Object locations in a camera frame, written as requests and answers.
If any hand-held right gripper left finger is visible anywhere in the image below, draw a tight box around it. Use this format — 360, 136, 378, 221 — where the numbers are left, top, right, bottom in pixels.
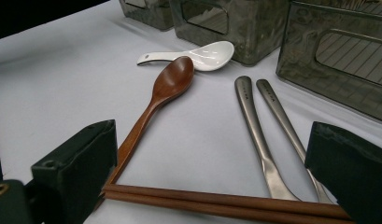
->
30, 119, 119, 224

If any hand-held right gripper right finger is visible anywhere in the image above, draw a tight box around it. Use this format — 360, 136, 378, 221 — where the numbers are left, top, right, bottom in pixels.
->
304, 120, 382, 224

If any metal fork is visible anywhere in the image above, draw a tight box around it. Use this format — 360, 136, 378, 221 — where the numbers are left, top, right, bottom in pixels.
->
256, 78, 334, 204

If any translucent grey storage bin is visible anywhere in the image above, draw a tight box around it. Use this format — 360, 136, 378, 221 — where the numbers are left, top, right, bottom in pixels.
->
276, 0, 382, 126
118, 0, 175, 32
168, 0, 290, 67

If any metal table knife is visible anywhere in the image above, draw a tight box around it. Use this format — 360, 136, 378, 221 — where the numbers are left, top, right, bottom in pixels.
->
234, 75, 300, 202

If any brown wooden spoon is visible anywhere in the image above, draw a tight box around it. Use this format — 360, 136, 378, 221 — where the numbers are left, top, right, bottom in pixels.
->
101, 55, 195, 191

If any brown wooden chopstick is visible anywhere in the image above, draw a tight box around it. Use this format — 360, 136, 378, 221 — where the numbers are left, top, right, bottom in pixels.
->
101, 189, 358, 224
103, 183, 351, 220

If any white ceramic spoon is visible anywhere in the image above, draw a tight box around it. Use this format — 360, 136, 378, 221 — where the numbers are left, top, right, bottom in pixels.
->
136, 40, 235, 73

